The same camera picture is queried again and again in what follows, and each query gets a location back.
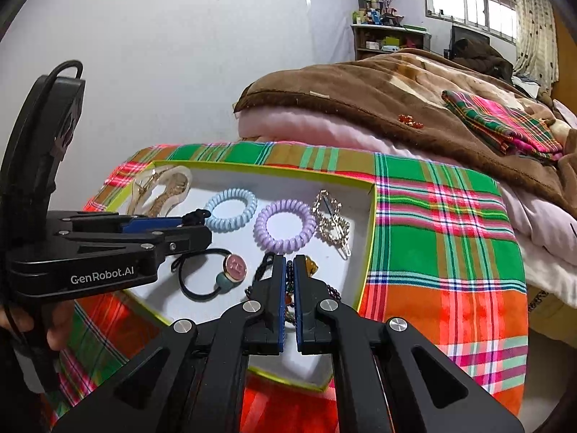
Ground cream hair claw clip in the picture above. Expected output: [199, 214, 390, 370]
[126, 165, 193, 218]

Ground patterned curtain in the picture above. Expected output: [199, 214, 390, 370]
[511, 0, 560, 96]

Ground plaid bed cloth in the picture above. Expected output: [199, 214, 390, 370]
[40, 142, 529, 433]

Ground cluster of small bottles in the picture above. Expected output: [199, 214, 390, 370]
[354, 0, 405, 27]

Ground rhinestone hair clip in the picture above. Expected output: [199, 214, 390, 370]
[312, 189, 352, 259]

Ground light blue spiral hair tie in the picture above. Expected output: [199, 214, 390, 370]
[204, 188, 258, 233]

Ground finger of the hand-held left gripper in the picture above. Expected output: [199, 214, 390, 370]
[56, 227, 213, 260]
[63, 211, 185, 235]

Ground wooden shelf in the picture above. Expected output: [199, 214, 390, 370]
[351, 22, 433, 61]

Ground black cable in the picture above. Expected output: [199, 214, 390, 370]
[43, 60, 85, 100]

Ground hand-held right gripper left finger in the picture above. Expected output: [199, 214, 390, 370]
[52, 254, 287, 433]

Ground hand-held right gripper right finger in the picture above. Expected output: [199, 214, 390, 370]
[293, 255, 526, 433]

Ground dark bead bracelet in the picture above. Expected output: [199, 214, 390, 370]
[243, 253, 344, 331]

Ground brown plush blanket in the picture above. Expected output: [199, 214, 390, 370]
[233, 49, 577, 218]

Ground black monitor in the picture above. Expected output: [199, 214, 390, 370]
[451, 25, 490, 51]

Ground person's left hand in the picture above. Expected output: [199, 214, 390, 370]
[0, 300, 75, 353]

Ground window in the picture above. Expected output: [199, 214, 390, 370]
[423, 0, 518, 46]

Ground dark brown jacket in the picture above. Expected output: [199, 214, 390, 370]
[453, 38, 515, 83]

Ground black hair tie round charm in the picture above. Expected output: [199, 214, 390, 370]
[171, 247, 251, 302]

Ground purple spiral hair tie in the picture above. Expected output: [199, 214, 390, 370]
[254, 199, 318, 255]

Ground folded plaid cloth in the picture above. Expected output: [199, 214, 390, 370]
[442, 90, 564, 161]

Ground wooden wardrobe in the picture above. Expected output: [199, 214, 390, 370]
[552, 9, 577, 119]

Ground yellow-green cardboard box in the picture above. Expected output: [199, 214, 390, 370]
[101, 159, 378, 392]

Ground pale pink quilt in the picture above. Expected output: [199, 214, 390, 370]
[237, 99, 577, 299]

